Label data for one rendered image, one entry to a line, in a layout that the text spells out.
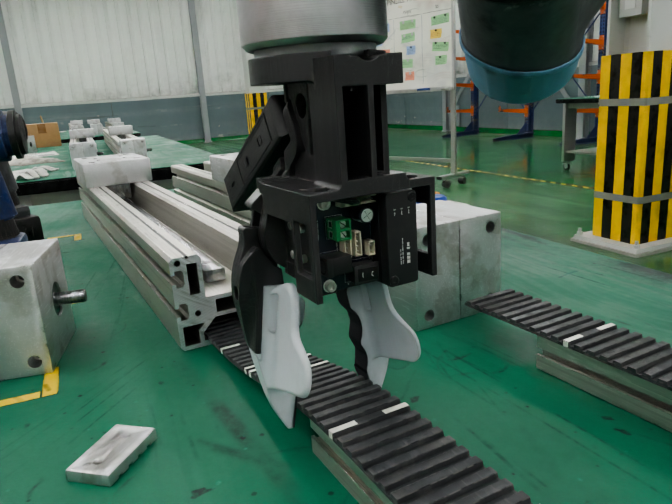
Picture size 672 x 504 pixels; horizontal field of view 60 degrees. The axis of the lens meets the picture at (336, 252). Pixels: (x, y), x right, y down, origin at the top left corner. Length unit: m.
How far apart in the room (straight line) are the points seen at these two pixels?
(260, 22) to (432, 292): 0.31
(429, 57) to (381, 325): 5.86
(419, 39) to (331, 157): 6.01
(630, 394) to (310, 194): 0.26
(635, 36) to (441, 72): 2.60
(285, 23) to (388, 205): 0.10
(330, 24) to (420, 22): 5.99
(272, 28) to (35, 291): 0.32
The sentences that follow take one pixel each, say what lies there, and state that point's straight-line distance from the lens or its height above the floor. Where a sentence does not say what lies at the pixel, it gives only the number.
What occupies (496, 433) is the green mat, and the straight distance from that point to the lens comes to 0.39.
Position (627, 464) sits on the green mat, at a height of 0.78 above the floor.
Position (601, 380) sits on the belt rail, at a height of 0.79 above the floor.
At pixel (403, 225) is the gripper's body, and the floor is 0.93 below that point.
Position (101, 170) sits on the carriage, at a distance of 1.07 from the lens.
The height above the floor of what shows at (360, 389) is 0.81.
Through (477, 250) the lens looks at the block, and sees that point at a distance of 0.55.
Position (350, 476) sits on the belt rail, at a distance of 0.33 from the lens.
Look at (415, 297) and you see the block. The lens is 0.52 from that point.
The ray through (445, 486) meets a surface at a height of 0.81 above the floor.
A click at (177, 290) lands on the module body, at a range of 0.52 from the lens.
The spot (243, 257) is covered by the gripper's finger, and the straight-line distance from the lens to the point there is 0.32.
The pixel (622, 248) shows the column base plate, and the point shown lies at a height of 0.03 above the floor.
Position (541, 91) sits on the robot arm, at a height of 0.98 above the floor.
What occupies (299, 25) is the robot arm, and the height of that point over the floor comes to 1.02.
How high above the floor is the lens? 0.99
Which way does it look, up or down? 15 degrees down
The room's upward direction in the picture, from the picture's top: 4 degrees counter-clockwise
